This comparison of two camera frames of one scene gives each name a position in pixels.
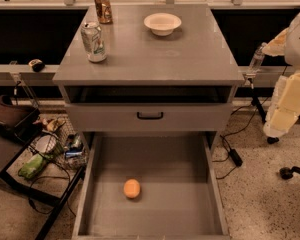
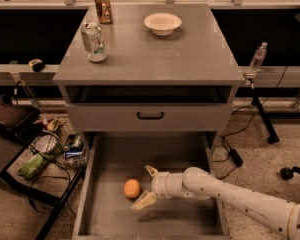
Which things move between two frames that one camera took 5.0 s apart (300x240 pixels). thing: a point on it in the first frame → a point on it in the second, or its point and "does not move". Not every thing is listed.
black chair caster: [286, 173] does not move
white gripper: [298, 47] → [158, 184]
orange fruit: [131, 188] does not move
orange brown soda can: [103, 6] does not move
